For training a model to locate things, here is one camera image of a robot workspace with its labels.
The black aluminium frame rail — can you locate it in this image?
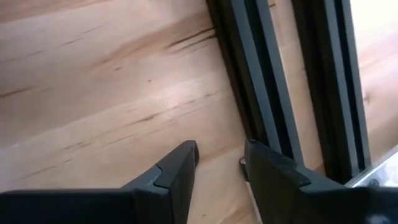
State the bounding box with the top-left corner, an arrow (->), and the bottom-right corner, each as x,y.
206,0 -> 305,166
291,0 -> 373,185

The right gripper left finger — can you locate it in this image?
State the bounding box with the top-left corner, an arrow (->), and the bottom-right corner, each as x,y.
0,140 -> 200,224

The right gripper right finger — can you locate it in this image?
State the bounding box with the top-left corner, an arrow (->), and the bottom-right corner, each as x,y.
243,139 -> 398,224

